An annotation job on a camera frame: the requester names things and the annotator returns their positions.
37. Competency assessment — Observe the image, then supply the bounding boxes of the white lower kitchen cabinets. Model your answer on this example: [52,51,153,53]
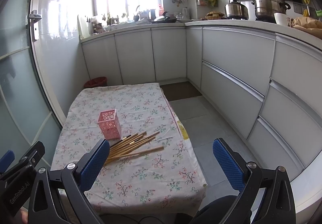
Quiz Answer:
[80,21,321,192]

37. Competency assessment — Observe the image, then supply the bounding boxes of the door handle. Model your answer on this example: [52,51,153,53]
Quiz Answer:
[28,10,42,42]

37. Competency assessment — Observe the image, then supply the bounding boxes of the white bowl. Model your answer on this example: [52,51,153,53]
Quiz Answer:
[274,13,293,27]

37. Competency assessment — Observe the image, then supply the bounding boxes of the black chopstick gold band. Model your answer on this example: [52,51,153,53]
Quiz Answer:
[110,135,132,148]

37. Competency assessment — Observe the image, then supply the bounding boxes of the red waste bin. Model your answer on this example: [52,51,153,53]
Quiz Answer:
[84,77,107,89]

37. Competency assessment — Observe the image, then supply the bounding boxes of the pink perforated utensil holder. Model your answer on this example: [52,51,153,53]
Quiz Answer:
[97,109,122,140]

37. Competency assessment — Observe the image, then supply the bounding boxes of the large steel stockpot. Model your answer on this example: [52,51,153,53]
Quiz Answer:
[252,0,291,23]

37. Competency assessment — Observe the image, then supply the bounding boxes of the dark floor mat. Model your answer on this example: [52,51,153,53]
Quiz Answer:
[160,82,201,101]

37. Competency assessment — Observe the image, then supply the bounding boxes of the floral tablecloth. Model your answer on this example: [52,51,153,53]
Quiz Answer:
[51,83,207,216]

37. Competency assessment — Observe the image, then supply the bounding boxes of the brown paper bag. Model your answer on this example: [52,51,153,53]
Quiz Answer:
[293,17,322,39]

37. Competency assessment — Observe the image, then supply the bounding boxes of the wooden chopstick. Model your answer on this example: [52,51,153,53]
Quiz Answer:
[110,131,147,151]
[105,146,164,164]
[108,134,156,159]
[110,131,160,156]

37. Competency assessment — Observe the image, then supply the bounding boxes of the steel kettle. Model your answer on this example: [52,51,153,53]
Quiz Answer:
[224,0,249,20]

